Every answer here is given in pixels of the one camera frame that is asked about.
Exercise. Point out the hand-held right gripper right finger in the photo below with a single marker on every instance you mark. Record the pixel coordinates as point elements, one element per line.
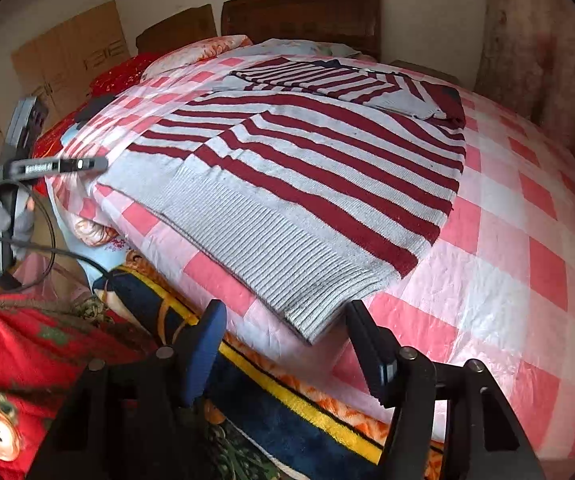
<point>367,355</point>

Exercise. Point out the pink checkered bed sheet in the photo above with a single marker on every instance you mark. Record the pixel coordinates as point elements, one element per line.
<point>517,285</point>

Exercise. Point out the light wooden wardrobe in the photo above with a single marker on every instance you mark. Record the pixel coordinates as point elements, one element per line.
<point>67,55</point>

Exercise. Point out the navy yellow striped blanket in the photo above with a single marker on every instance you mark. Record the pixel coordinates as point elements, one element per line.
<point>277,420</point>

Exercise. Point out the small wooden headboard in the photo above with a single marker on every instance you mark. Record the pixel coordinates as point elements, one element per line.
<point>177,30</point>

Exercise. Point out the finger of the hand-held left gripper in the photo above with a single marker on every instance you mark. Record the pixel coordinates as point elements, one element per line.
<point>85,163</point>

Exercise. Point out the large carved wooden headboard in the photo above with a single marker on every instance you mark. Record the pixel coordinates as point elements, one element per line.
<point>307,15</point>

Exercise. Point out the orange floral pillow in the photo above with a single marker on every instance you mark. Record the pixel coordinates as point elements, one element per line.
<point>192,55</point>

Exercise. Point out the red floral jacket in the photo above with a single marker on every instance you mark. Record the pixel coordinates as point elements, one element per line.
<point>17,340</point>

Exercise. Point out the light blue bed sheet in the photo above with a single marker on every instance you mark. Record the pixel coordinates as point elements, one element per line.
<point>70,135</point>

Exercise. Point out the dark cloth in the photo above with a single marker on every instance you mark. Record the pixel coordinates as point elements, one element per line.
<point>95,107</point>

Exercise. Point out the pink floral quilt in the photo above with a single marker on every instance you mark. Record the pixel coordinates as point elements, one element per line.
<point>97,232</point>

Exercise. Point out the dark wooden nightstand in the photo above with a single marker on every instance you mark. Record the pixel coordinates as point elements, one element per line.
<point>417,67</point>

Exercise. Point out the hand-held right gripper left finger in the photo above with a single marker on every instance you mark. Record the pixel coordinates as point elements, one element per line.
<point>202,355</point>

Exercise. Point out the red patterned blanket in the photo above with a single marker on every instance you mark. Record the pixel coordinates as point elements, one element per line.
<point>117,72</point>

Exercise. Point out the red grey striped knit sweater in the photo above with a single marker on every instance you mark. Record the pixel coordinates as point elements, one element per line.
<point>292,185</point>

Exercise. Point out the pink floral curtain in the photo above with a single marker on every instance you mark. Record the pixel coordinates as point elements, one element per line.
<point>532,35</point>

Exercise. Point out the light blue floral pillow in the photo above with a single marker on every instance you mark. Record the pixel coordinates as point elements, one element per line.
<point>292,47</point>

